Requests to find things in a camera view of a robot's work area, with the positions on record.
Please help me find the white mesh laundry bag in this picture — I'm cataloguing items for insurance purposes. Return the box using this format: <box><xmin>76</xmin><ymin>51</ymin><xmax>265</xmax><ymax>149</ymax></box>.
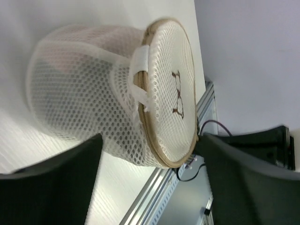
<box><xmin>26</xmin><ymin>18</ymin><xmax>198</xmax><ymax>168</ymax></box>

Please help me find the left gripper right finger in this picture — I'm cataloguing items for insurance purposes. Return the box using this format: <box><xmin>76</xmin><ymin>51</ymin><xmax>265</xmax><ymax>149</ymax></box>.
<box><xmin>196</xmin><ymin>126</ymin><xmax>300</xmax><ymax>225</ymax></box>

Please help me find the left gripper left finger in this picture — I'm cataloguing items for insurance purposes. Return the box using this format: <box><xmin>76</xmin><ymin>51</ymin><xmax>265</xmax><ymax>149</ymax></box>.
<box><xmin>0</xmin><ymin>134</ymin><xmax>103</xmax><ymax>225</ymax></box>

